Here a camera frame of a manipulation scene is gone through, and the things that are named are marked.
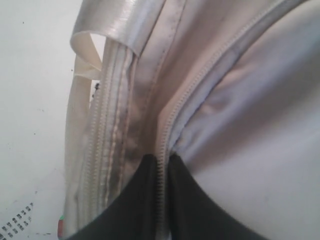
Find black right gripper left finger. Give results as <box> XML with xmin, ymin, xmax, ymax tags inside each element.
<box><xmin>72</xmin><ymin>154</ymin><xmax>157</xmax><ymax>240</ymax></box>

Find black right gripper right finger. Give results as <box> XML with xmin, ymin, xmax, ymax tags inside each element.
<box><xmin>168</xmin><ymin>155</ymin><xmax>253</xmax><ymax>240</ymax></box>

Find printed paper sheet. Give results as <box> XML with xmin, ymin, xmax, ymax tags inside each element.
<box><xmin>0</xmin><ymin>200</ymin><xmax>59</xmax><ymax>240</ymax></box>

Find cream fabric duffel bag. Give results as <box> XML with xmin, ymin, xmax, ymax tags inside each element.
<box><xmin>58</xmin><ymin>0</ymin><xmax>320</xmax><ymax>240</ymax></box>

